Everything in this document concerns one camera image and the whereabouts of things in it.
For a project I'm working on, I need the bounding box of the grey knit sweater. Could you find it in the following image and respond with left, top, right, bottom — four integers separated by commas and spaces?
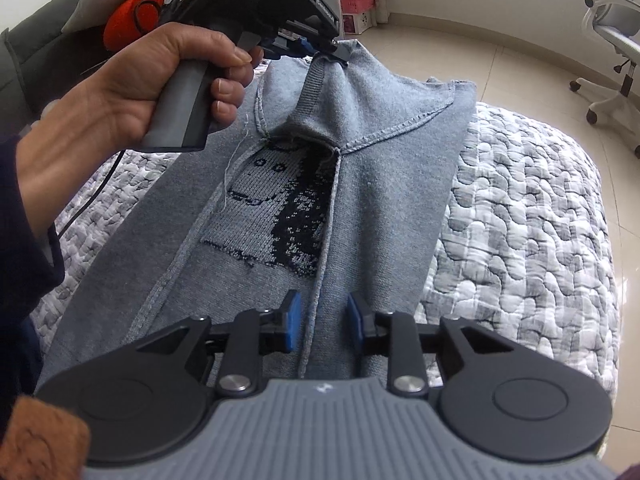
42, 41, 476, 379

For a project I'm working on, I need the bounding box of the person left hand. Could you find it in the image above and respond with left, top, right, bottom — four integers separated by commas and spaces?
16, 23, 264, 237

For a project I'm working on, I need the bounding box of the pink storage basket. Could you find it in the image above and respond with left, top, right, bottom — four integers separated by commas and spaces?
341, 0, 375, 14

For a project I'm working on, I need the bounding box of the orange pumpkin plush cushion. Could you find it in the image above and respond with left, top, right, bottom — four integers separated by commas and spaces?
103, 0, 164, 52

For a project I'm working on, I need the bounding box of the grey patterned quilt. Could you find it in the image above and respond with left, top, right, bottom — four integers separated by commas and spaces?
36, 101, 620, 392

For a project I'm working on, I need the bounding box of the dark grey sofa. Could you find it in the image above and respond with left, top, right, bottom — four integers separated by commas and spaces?
17, 32, 111, 104

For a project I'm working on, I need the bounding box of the brown fuzzy sleeve cuff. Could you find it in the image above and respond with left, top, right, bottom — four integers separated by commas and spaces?
0, 396, 91, 480

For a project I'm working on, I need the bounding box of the grey office chair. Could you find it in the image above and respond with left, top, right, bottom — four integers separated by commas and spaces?
570, 0, 639, 155

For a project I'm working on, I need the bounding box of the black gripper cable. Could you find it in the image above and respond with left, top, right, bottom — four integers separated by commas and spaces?
56, 148, 127, 239

